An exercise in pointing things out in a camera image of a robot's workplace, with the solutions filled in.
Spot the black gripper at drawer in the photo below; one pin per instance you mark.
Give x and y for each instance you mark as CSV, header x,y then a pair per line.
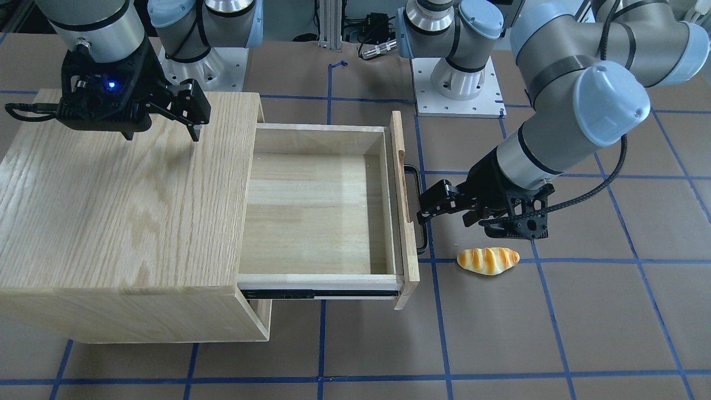
x,y
485,179

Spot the black gripper on cabinet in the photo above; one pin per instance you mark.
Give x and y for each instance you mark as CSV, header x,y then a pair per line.
x,y
149,74

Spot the wooden drawer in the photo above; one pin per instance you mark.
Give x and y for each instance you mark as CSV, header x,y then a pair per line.
x,y
327,215

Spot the wooden drawer cabinet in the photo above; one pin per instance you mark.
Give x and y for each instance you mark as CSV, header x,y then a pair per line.
x,y
106,240

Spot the toy bread roll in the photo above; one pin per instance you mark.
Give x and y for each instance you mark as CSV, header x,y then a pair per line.
x,y
490,261

